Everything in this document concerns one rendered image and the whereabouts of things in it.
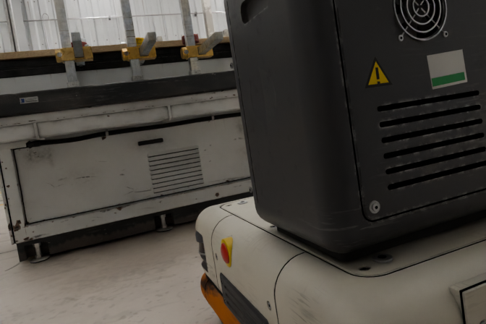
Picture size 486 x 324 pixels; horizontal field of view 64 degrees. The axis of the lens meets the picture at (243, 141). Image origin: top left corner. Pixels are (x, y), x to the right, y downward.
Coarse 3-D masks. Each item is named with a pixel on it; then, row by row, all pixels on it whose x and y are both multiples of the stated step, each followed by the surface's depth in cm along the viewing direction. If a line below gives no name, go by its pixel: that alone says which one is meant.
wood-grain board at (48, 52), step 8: (168, 40) 187; (176, 40) 188; (200, 40) 192; (224, 40) 197; (56, 48) 170; (96, 48) 175; (104, 48) 177; (112, 48) 178; (120, 48) 179; (0, 56) 162; (8, 56) 163; (16, 56) 164; (24, 56) 165; (32, 56) 166; (40, 56) 168; (48, 56) 170
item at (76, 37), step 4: (76, 32) 131; (72, 36) 130; (76, 36) 131; (80, 36) 131; (72, 40) 130; (76, 40) 131; (80, 40) 131; (72, 44) 134; (76, 44) 135; (80, 44) 136; (76, 48) 141; (80, 48) 142; (76, 52) 146; (80, 52) 147; (76, 56) 153; (80, 56) 154; (80, 64) 169; (84, 64) 171
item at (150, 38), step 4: (152, 32) 139; (148, 36) 139; (152, 36) 139; (144, 40) 148; (148, 40) 139; (152, 40) 140; (144, 44) 149; (148, 44) 145; (152, 44) 146; (140, 48) 160; (144, 48) 151; (148, 48) 152; (140, 52) 161; (144, 52) 157; (148, 52) 159; (144, 60) 174; (140, 64) 178
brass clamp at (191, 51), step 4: (184, 48) 170; (188, 48) 170; (192, 48) 171; (196, 48) 171; (212, 48) 174; (184, 52) 169; (188, 52) 170; (192, 52) 171; (196, 52) 171; (208, 52) 173; (212, 52) 174; (184, 56) 170; (188, 56) 170; (192, 56) 171; (196, 56) 171; (200, 56) 173; (204, 56) 174; (208, 56) 176
